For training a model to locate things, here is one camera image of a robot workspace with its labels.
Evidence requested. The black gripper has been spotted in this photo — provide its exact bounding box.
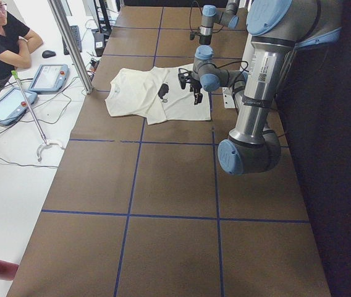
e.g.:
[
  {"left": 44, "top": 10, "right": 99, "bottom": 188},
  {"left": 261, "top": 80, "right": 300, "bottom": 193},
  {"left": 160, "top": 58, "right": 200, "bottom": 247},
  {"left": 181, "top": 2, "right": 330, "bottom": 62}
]
[{"left": 177, "top": 67, "right": 202, "bottom": 105}]

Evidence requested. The cream long-sleeve cat shirt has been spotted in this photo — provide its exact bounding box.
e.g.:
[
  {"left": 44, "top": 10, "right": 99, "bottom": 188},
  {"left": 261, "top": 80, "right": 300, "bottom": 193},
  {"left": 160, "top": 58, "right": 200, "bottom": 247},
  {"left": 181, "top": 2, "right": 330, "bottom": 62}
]
[{"left": 105, "top": 64, "right": 211, "bottom": 125}]

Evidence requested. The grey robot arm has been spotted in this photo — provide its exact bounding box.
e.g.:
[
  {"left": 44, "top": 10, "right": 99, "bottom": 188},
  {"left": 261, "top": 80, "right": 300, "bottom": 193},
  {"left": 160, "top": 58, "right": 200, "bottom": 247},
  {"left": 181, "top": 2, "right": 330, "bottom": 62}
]
[
  {"left": 178, "top": 1, "right": 343, "bottom": 175},
  {"left": 189, "top": 1, "right": 253, "bottom": 45}
]

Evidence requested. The black keyboard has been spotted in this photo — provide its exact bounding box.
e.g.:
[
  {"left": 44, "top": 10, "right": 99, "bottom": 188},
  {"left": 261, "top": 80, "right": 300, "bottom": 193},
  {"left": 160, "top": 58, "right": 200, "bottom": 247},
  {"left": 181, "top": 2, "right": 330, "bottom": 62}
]
[{"left": 62, "top": 25, "right": 83, "bottom": 56}]

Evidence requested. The far teach pendant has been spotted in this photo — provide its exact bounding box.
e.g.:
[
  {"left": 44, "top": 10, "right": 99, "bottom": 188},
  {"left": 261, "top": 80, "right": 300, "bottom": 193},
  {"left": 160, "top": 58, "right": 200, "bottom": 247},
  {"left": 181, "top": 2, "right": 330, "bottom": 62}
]
[{"left": 28, "top": 64, "right": 69, "bottom": 94}]

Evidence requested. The teach pendant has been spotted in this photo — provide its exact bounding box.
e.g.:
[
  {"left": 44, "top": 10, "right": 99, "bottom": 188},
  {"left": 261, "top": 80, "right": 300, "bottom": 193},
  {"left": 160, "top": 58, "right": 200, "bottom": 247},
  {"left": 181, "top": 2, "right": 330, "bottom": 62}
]
[
  {"left": 0, "top": 87, "right": 28, "bottom": 126},
  {"left": 28, "top": 64, "right": 69, "bottom": 94}
]

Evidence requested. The black computer mouse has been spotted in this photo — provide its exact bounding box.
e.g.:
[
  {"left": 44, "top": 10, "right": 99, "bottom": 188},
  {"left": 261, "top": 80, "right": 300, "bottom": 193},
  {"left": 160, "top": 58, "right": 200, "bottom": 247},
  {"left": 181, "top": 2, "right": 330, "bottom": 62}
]
[{"left": 41, "top": 50, "right": 56, "bottom": 59}]

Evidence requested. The metal reacher stick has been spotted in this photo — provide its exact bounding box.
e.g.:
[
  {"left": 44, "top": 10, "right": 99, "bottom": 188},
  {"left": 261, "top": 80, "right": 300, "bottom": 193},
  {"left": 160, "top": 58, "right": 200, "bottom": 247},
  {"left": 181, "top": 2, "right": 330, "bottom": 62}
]
[{"left": 11, "top": 70, "right": 67, "bottom": 163}]

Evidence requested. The near teach pendant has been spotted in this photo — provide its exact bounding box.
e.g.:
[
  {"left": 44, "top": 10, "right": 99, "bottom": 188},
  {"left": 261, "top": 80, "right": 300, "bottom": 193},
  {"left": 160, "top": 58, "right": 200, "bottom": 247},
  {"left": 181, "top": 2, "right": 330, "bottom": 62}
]
[{"left": 0, "top": 87, "right": 28, "bottom": 126}]

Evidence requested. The person in black shirt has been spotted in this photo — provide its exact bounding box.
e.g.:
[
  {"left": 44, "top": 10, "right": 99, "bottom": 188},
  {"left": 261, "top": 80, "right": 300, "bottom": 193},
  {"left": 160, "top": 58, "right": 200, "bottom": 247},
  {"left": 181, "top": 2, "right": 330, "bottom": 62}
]
[{"left": 0, "top": 1, "right": 43, "bottom": 81}]

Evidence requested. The grey aluminium frame post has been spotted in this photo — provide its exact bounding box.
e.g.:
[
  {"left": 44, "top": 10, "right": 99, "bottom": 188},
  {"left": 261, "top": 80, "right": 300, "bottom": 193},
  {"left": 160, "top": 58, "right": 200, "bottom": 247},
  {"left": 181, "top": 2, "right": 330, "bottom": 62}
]
[{"left": 48, "top": 0, "right": 93, "bottom": 94}]

